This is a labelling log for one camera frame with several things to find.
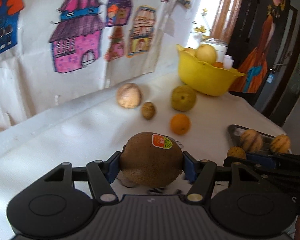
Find white folded paper in bowl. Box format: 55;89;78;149
223;55;234;69

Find metal tray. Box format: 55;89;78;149
227;124;291;156

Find yellow plastic bowl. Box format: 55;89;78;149
176;44;245;96

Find small brown kiwi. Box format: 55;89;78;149
141;102;156;120

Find yellow flowers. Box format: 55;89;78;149
192;8;211;34

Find white printed tablecloth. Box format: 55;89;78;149
0;73;283;239

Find green-yellow pear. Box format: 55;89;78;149
171;85;197;112

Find brown wooden post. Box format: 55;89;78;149
210;0;243;44

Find pale yellow pear in bowl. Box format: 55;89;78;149
195;44;217;64

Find small orange mandarin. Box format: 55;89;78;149
170;114;191;135

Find large brown kiwi fruit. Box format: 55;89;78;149
120;132;183;188

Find dark door frame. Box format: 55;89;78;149
254;0;300;126

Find portrait painting orange dress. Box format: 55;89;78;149
229;0;290;94

